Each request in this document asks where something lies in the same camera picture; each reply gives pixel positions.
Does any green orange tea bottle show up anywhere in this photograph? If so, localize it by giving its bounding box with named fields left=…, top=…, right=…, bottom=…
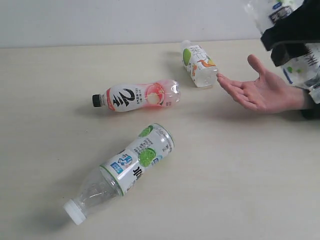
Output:
left=180, top=40, right=219, bottom=88

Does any pink peach soda bottle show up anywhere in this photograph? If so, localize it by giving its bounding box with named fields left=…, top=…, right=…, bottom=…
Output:
left=92, top=79, right=181, bottom=113

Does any person's open bare hand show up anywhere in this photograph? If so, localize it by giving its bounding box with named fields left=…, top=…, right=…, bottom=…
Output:
left=216, top=54, right=315, bottom=114

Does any lime label water bottle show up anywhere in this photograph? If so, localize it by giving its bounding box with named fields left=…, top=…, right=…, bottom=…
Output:
left=63, top=123, right=175, bottom=225

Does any Suntory jasmine tea bottle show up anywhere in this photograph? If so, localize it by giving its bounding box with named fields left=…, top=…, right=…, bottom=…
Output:
left=243, top=0, right=320, bottom=91

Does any black sleeved forearm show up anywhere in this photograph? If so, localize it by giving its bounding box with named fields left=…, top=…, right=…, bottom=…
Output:
left=300, top=89, right=320, bottom=120

